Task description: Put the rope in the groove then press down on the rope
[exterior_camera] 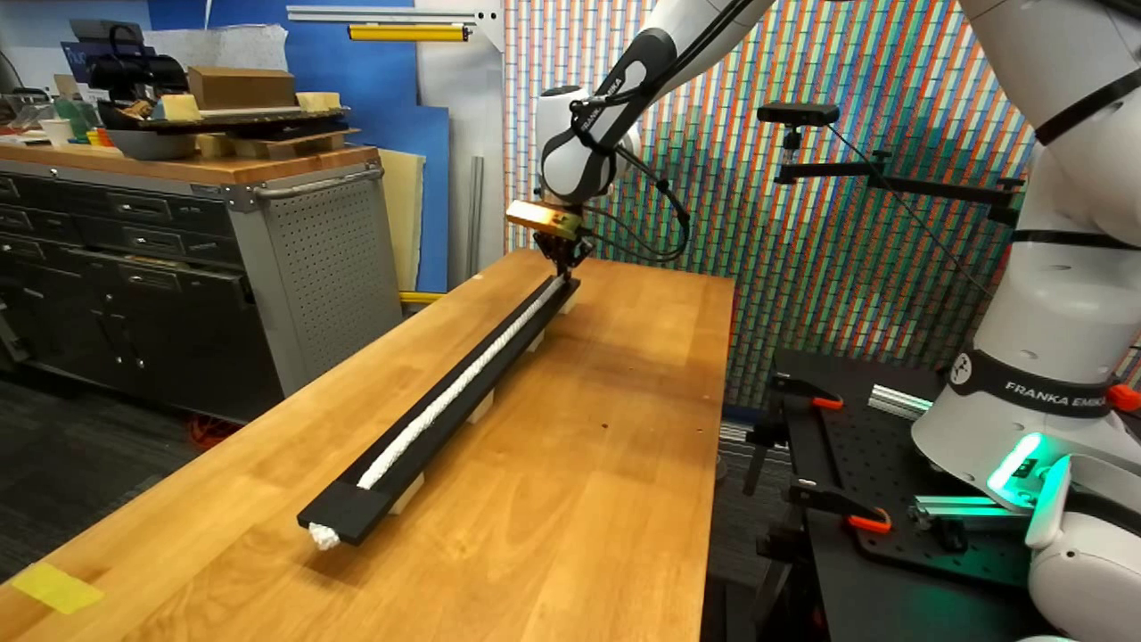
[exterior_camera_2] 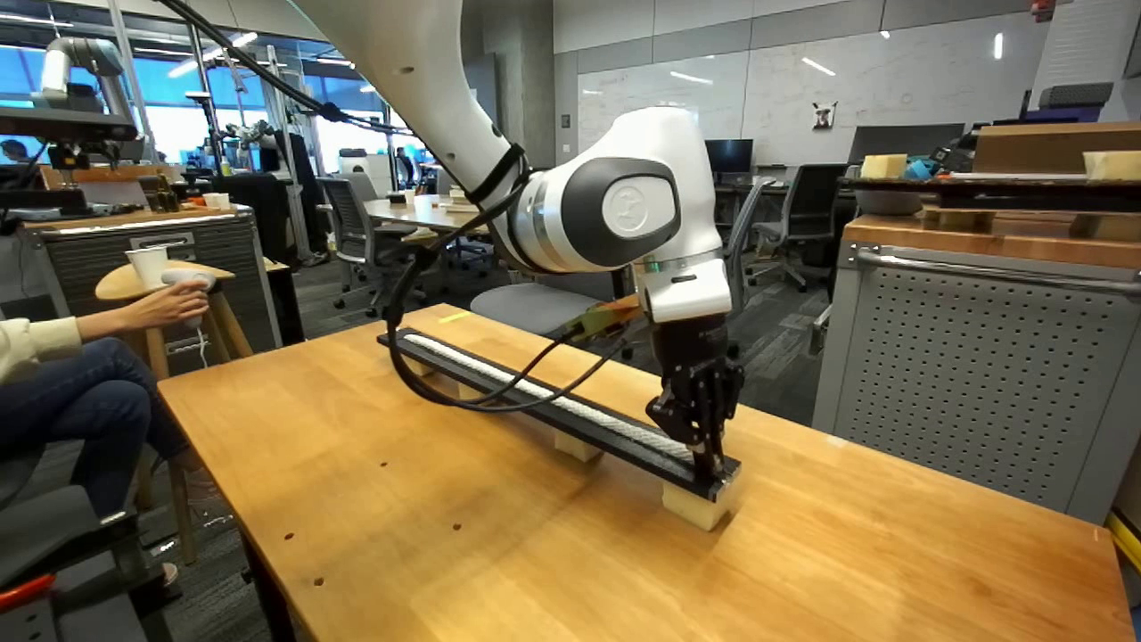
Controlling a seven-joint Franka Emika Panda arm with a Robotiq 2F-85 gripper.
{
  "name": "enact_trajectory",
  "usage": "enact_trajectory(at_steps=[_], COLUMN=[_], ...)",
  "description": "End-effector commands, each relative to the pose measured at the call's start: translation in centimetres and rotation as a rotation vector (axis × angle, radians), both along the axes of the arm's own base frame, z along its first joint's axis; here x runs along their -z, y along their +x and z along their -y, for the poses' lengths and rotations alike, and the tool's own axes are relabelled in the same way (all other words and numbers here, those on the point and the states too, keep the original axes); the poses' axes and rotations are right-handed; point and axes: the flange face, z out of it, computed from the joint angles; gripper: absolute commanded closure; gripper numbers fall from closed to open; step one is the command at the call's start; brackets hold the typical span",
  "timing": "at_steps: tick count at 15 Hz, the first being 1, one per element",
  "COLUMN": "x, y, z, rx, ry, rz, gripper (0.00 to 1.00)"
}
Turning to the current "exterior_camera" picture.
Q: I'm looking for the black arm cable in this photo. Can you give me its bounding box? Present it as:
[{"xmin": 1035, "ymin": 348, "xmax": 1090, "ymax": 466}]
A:
[{"xmin": 567, "ymin": 82, "xmax": 695, "ymax": 264}]

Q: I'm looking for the yellow bar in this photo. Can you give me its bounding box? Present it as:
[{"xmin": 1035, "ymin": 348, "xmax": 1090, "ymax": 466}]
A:
[{"xmin": 347, "ymin": 27, "xmax": 470, "ymax": 48}]

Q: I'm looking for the black breadboard plate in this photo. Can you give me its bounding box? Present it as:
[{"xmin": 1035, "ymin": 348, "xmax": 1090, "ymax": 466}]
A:
[{"xmin": 769, "ymin": 353, "xmax": 1073, "ymax": 642}]

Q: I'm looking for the white bar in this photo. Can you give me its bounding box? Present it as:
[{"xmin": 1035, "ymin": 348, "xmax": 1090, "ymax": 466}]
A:
[{"xmin": 281, "ymin": 5, "xmax": 508, "ymax": 27}]

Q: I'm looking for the yellow tape patch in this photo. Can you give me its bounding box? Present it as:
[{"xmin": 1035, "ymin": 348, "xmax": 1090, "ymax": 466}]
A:
[{"xmin": 7, "ymin": 562, "xmax": 108, "ymax": 617}]

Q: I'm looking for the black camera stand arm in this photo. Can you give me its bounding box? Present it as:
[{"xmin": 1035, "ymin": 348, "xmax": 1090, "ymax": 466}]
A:
[{"xmin": 768, "ymin": 123, "xmax": 1027, "ymax": 227}]

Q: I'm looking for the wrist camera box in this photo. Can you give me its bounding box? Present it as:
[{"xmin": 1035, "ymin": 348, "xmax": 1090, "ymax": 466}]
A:
[{"xmin": 503, "ymin": 197, "xmax": 586, "ymax": 239}]

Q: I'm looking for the wooden box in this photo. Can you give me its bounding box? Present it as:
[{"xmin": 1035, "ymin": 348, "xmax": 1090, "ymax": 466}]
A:
[{"xmin": 187, "ymin": 66, "xmax": 298, "ymax": 113}]

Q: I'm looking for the orange black bar clamp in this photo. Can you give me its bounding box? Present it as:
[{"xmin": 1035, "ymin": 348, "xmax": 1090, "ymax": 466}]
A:
[
  {"xmin": 789, "ymin": 479, "xmax": 897, "ymax": 544},
  {"xmin": 742, "ymin": 370, "xmax": 850, "ymax": 495}
]

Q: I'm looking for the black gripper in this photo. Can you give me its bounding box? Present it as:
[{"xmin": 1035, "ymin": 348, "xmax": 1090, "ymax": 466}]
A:
[{"xmin": 533, "ymin": 227, "xmax": 594, "ymax": 286}]

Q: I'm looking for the pale foam block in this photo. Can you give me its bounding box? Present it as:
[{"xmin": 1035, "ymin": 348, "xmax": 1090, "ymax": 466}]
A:
[
  {"xmin": 158, "ymin": 90, "xmax": 207, "ymax": 125},
  {"xmin": 295, "ymin": 90, "xmax": 351, "ymax": 117}
]

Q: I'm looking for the grey perforated tool cabinet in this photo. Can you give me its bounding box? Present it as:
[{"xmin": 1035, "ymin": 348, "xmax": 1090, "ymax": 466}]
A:
[{"xmin": 0, "ymin": 143, "xmax": 405, "ymax": 428}]

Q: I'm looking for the silver aluminium extrusion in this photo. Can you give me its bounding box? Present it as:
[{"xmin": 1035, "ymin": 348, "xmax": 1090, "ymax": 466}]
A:
[{"xmin": 865, "ymin": 382, "xmax": 943, "ymax": 421}]

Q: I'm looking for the short metal bar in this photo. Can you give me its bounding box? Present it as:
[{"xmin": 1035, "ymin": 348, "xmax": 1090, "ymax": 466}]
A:
[{"xmin": 911, "ymin": 488, "xmax": 1027, "ymax": 526}]

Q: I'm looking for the blue board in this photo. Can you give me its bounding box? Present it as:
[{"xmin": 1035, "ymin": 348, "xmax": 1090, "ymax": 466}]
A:
[{"xmin": 145, "ymin": 0, "xmax": 455, "ymax": 298}]

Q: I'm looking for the white rope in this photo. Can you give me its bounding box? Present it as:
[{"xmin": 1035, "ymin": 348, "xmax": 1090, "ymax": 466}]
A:
[{"xmin": 354, "ymin": 274, "xmax": 569, "ymax": 495}]

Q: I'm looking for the black stereo camera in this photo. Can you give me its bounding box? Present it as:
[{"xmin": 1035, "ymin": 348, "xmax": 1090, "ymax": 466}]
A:
[{"xmin": 755, "ymin": 101, "xmax": 842, "ymax": 130}]

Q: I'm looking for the black bulky device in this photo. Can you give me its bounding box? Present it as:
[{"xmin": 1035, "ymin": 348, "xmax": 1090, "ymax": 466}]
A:
[{"xmin": 63, "ymin": 13, "xmax": 194, "ymax": 103}]

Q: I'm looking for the beige board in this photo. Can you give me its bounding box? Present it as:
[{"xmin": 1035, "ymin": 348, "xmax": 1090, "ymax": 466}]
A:
[{"xmin": 379, "ymin": 147, "xmax": 427, "ymax": 298}]

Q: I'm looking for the wooden plank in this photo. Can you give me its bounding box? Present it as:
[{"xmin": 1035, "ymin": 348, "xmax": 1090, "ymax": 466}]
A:
[{"xmin": 225, "ymin": 125, "xmax": 355, "ymax": 164}]

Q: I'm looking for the black grooved rail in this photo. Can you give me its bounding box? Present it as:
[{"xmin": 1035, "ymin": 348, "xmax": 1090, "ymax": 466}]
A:
[{"xmin": 295, "ymin": 269, "xmax": 586, "ymax": 551}]

